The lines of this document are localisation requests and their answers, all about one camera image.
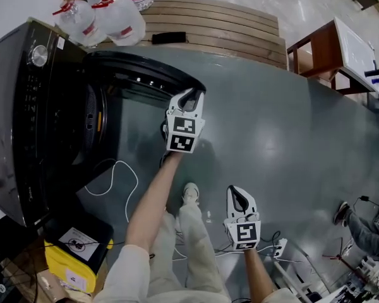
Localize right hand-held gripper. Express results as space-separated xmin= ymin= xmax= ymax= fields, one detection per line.
xmin=223 ymin=185 xmax=262 ymax=252

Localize person's right forearm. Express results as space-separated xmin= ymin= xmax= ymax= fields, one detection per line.
xmin=243 ymin=247 xmax=275 ymax=295

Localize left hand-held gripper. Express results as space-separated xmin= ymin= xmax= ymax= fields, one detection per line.
xmin=162 ymin=88 xmax=207 ymax=154

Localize white power strip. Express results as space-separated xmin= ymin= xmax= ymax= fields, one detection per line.
xmin=273 ymin=237 xmax=288 ymax=258

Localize flat black device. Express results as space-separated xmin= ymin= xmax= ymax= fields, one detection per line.
xmin=151 ymin=32 xmax=187 ymax=45

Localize yellow lidded trash bin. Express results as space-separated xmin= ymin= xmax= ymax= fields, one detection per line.
xmin=43 ymin=213 xmax=114 ymax=295

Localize black washing machine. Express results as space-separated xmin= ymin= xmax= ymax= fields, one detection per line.
xmin=0 ymin=19 xmax=121 ymax=229

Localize person's beige trousers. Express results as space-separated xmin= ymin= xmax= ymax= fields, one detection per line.
xmin=148 ymin=200 xmax=231 ymax=303

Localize person's left forearm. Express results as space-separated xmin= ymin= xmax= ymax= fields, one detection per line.
xmin=125 ymin=151 xmax=184 ymax=252

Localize person's right white shoe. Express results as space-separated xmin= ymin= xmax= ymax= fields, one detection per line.
xmin=182 ymin=182 xmax=200 ymax=206

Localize wooden slatted step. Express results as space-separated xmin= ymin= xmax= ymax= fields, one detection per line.
xmin=97 ymin=0 xmax=287 ymax=71

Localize cardboard box with yellow label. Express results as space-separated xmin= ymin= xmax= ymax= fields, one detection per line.
xmin=1 ymin=260 xmax=99 ymax=303

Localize person's white shirt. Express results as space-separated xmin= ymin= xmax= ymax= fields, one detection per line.
xmin=93 ymin=243 xmax=301 ymax=303

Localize wooden side table white top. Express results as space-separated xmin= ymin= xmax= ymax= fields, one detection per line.
xmin=286 ymin=16 xmax=379 ymax=96

